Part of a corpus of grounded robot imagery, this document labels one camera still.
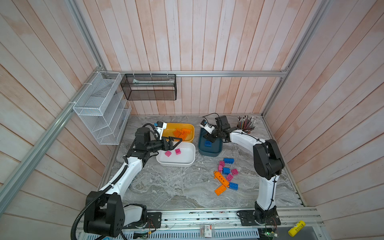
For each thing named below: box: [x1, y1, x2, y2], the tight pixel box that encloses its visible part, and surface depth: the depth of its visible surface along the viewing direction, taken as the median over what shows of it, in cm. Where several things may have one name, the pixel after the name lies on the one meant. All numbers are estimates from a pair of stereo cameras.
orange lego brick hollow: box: [178, 133, 188, 141], surface depth 109 cm
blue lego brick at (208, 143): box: [204, 140, 213, 148], surface depth 103 cm
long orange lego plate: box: [214, 170, 230, 188], surface depth 87 cm
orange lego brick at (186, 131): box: [182, 128, 191, 135], surface depth 109 cm
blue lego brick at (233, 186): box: [229, 182, 239, 191], surface depth 85 cm
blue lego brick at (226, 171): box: [222, 167, 231, 175], surface depth 92 cm
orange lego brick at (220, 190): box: [214, 184, 227, 196], surface depth 84 cm
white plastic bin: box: [156, 142, 196, 167], surface depth 99 cm
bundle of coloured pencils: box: [237, 115, 258, 134], surface depth 98 cm
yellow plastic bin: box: [162, 122, 195, 142], surface depth 109 cm
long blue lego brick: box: [224, 158, 235, 164], surface depth 95 cm
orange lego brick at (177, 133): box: [172, 128, 182, 138], surface depth 109 cm
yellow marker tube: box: [288, 220, 307, 237], surface depth 71 cm
